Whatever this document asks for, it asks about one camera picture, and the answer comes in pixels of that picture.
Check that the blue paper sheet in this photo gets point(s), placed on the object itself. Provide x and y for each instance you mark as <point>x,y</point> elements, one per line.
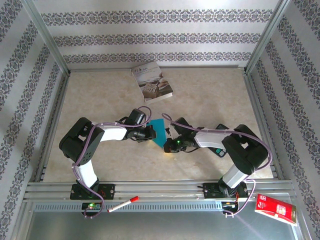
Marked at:
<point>160,132</point>

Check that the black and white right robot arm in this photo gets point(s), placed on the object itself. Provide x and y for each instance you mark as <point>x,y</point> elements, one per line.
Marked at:
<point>250,155</point>

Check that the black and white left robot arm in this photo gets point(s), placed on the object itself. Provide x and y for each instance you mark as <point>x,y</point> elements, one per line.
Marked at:
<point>80,142</point>

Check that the grey metal sheet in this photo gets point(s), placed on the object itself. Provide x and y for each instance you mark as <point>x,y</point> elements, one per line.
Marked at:
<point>162,227</point>

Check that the black calculator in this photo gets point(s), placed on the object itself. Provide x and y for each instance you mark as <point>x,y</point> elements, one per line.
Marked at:
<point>220,153</point>

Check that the paperback book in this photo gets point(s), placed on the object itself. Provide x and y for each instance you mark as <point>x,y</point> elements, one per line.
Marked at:
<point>152,82</point>

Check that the red capped white marker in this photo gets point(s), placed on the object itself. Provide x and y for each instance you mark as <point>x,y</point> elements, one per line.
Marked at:
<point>122,204</point>

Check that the small controller circuit board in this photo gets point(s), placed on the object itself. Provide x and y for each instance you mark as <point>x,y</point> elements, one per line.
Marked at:
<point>228,205</point>
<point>91,206</point>

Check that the red carton box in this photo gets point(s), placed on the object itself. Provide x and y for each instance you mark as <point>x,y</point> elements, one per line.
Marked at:
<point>275,208</point>

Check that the wide aluminium mounting rail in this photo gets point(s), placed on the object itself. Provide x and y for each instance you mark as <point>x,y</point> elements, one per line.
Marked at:
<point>162,191</point>

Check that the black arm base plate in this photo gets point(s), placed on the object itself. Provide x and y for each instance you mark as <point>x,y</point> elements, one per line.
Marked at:
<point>107,191</point>
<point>212,191</point>

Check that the thin aluminium back rail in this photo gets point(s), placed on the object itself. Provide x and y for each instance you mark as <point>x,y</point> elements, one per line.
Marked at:
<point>200,67</point>

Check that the aluminium side rail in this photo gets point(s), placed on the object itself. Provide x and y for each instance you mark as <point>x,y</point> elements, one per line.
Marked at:
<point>54,125</point>
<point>258,112</point>

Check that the aluminium frame post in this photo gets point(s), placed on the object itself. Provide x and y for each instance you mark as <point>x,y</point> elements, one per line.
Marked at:
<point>268,35</point>
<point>46,35</point>

